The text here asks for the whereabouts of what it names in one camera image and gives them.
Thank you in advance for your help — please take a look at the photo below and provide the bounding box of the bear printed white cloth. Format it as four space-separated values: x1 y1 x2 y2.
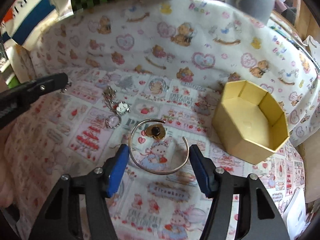
30 0 320 148

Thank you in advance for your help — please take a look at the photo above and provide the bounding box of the gold heart brooch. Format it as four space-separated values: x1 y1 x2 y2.
145 124 167 139

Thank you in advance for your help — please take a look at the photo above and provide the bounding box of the translucent plastic container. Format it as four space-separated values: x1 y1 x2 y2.
226 0 275 23

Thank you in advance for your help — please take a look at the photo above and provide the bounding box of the white flower charm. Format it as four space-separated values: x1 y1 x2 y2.
116 102 131 115

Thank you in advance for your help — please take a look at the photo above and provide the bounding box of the blue and white bag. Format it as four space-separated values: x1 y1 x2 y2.
0 0 59 47

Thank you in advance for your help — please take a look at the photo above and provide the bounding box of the wooden frame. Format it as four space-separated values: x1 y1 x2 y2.
292 0 320 45

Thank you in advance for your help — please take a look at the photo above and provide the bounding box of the oval silver pendant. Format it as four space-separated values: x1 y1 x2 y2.
105 114 122 129

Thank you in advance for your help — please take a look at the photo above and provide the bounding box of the chain with charms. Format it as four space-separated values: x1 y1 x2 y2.
102 86 118 110

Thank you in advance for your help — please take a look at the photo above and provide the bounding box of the strawberry printed pink cloth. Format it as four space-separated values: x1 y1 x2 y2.
5 67 308 240

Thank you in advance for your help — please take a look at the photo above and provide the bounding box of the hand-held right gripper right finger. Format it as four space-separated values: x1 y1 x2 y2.
189 144 292 240

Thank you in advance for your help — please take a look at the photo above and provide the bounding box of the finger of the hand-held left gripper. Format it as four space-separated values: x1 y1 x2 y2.
0 72 69 130

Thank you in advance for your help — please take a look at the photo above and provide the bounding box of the white paper sheet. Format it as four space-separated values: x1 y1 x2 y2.
286 189 308 233

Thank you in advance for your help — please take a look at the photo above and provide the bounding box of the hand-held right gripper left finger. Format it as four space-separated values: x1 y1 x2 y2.
29 144 130 240

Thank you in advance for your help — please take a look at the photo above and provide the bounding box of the silver bangle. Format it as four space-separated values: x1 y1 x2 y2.
130 119 188 174

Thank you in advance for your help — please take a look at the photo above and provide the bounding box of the gold octagonal box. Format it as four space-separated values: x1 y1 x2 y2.
212 80 290 165

